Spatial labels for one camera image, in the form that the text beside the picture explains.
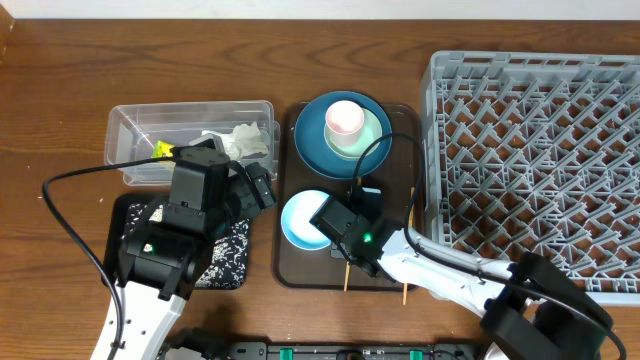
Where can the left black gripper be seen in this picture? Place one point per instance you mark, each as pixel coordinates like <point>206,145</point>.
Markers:
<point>243,183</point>

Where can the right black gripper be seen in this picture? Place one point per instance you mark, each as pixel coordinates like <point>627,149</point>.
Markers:
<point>346,252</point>

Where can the wooden chopstick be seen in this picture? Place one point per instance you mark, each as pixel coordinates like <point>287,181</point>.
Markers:
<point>348,266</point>
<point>410,221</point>

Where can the light blue bowl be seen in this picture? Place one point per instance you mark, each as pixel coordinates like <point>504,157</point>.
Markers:
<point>295,220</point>

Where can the yellow snack wrapper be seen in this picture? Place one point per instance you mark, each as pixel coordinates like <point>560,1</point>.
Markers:
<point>162,149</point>

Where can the white tissue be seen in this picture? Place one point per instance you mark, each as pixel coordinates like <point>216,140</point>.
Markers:
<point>243,142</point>

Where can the white rice grains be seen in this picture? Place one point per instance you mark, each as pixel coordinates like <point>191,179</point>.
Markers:
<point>230,257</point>

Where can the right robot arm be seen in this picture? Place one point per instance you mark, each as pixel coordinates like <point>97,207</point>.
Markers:
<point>529,309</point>

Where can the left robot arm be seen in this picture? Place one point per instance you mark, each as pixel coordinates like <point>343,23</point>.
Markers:
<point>159,262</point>

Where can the clear plastic waste bin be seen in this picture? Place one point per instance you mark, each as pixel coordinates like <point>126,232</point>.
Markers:
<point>134,130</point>

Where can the grey plastic dishwasher rack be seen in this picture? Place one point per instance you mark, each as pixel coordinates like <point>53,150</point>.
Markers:
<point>537,152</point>

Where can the brown plastic serving tray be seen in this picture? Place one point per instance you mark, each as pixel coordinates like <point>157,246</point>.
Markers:
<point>296,268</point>

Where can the black plastic tray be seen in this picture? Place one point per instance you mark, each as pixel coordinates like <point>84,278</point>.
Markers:
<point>111,252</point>

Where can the light green small plate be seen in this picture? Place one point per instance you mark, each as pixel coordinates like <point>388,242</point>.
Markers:
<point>370,131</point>

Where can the dark blue round plate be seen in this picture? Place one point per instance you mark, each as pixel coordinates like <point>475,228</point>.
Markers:
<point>310,138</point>

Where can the pink plastic cup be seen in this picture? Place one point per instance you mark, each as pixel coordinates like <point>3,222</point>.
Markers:
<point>345,120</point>

